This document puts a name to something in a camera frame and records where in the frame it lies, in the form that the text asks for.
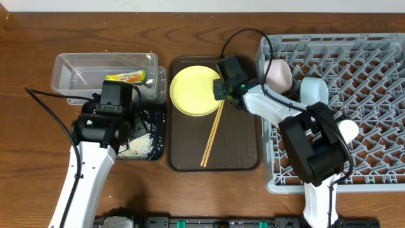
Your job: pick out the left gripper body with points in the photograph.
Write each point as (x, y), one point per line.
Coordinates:
(133, 111)

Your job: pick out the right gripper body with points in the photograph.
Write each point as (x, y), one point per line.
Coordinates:
(221, 90)

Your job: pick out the white rice pile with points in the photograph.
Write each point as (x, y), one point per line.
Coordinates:
(150, 146)

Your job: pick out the green orange snack wrapper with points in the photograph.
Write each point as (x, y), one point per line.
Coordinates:
(130, 77)

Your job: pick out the yellow plate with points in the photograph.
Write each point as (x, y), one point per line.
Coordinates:
(191, 91)

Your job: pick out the pink bowl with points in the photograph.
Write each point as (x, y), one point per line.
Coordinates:
(278, 75)

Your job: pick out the light blue bowl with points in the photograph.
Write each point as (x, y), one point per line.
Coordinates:
(313, 90)

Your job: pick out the white cup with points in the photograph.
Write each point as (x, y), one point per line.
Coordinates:
(349, 130)

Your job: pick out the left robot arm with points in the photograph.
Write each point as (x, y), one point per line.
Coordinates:
(86, 175)

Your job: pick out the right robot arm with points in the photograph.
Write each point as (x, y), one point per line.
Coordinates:
(316, 148)

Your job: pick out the black waste tray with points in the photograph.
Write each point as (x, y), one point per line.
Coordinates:
(103, 130)

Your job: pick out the clear plastic bin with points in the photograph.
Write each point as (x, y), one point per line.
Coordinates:
(82, 74)

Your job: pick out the brown serving tray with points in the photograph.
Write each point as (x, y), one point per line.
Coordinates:
(224, 140)

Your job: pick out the left wooden chopstick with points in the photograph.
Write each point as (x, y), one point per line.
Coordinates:
(211, 136)

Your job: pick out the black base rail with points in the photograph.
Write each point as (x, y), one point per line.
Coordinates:
(123, 217)

